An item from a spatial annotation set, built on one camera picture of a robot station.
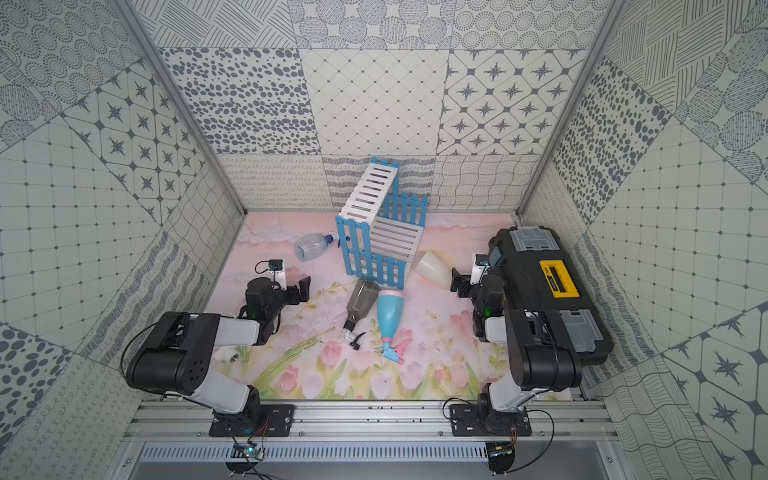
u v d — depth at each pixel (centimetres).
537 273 82
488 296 73
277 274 82
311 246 103
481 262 81
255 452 70
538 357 46
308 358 84
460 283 84
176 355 47
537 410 67
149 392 44
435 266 97
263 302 73
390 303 88
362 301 90
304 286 88
